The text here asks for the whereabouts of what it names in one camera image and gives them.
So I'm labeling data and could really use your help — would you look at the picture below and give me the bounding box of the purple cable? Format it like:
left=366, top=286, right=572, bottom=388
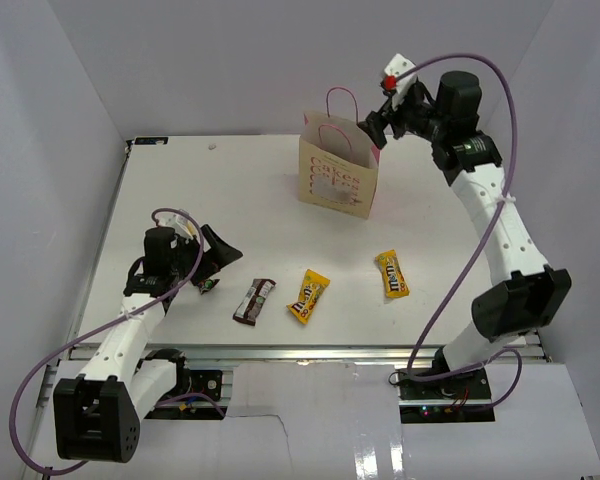
left=8, top=207, right=205, bottom=475
left=388, top=51, right=524, bottom=414

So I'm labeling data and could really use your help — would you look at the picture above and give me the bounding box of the yellow M&M's pack centre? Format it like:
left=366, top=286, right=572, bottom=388
left=287, top=269, right=331, bottom=325

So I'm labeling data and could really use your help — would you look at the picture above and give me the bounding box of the brown chocolate bar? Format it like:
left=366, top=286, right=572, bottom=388
left=232, top=278, right=276, bottom=326

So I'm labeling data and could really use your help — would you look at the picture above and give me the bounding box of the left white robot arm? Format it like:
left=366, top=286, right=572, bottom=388
left=53, top=224, right=242, bottom=463

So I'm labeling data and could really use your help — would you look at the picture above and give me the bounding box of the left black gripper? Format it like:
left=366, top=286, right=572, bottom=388
left=169, top=224, right=241, bottom=285

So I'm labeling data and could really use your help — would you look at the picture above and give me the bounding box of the yellow M&M's pack right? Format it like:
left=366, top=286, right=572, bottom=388
left=375, top=250, right=410, bottom=299

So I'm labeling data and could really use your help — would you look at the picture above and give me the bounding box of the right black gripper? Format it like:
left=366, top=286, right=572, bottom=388
left=360, top=84, right=449, bottom=151

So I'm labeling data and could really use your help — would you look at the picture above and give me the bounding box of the purple M&M's pack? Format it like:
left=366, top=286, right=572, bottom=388
left=192, top=278, right=219, bottom=295

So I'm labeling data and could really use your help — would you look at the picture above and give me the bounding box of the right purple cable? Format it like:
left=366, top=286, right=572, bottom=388
left=388, top=51, right=524, bottom=414

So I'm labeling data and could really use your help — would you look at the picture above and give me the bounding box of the beige pink paper bag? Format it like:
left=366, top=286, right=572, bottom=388
left=297, top=105, right=380, bottom=219

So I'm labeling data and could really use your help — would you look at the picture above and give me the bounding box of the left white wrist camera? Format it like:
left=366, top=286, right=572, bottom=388
left=157, top=212, right=197, bottom=240

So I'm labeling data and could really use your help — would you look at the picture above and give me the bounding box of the yellow m&m's pack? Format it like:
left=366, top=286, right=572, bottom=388
left=375, top=250, right=410, bottom=299
left=287, top=269, right=331, bottom=325

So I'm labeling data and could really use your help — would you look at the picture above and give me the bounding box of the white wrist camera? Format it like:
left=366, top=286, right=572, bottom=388
left=381, top=53, right=417, bottom=109
left=157, top=212, right=197, bottom=240

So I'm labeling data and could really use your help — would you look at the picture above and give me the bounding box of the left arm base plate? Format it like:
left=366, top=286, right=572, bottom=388
left=152, top=369, right=226, bottom=421

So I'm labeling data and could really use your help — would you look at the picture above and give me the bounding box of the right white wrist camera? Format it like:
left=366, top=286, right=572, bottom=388
left=381, top=53, right=417, bottom=109

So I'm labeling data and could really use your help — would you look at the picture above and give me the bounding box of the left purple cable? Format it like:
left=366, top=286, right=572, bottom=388
left=8, top=207, right=205, bottom=475

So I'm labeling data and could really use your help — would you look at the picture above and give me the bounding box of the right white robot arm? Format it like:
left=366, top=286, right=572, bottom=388
left=360, top=70, right=572, bottom=399

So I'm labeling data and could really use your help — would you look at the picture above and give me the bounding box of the left blue table label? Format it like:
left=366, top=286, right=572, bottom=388
left=132, top=136, right=169, bottom=146

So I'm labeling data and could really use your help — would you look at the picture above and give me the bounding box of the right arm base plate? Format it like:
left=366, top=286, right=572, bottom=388
left=388, top=369, right=495, bottom=425

